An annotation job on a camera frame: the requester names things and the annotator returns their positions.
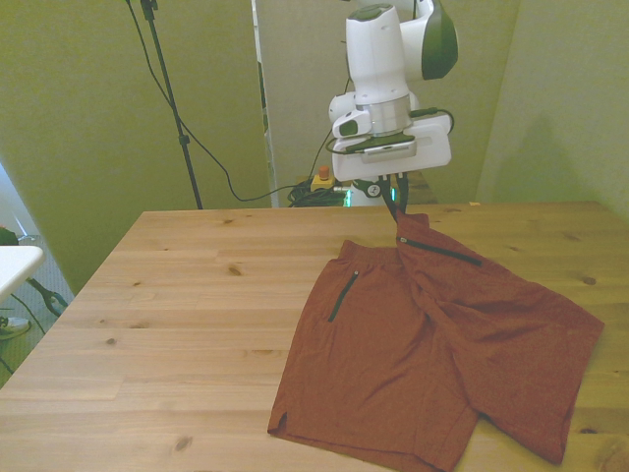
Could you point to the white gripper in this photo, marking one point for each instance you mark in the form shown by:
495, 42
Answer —
432, 147

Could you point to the rust red shorts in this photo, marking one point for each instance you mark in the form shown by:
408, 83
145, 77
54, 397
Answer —
393, 344

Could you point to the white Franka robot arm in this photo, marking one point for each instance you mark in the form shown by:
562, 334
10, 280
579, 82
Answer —
378, 59

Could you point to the yellow emergency stop button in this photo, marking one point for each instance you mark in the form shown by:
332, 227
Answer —
323, 183

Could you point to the white panel edge strip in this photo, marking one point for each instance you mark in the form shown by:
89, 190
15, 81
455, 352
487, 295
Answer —
271, 167

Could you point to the black tripod stand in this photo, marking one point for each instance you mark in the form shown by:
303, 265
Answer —
169, 93

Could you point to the white side table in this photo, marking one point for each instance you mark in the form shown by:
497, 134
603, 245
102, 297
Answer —
17, 268

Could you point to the dark round object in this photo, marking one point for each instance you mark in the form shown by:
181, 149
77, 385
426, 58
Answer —
6, 236

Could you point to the grey sneaker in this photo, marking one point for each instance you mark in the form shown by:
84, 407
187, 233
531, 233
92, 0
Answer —
15, 327

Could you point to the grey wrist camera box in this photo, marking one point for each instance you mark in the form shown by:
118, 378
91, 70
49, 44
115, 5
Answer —
390, 150

